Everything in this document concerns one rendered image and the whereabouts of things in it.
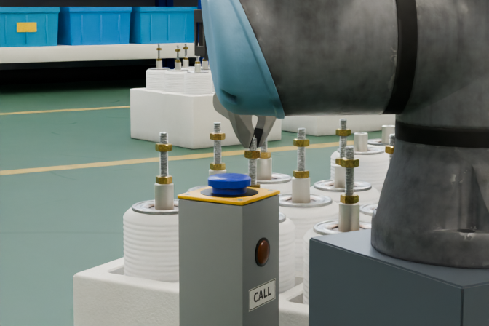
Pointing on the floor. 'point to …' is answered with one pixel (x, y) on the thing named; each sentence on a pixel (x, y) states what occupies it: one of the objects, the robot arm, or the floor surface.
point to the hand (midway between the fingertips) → (256, 136)
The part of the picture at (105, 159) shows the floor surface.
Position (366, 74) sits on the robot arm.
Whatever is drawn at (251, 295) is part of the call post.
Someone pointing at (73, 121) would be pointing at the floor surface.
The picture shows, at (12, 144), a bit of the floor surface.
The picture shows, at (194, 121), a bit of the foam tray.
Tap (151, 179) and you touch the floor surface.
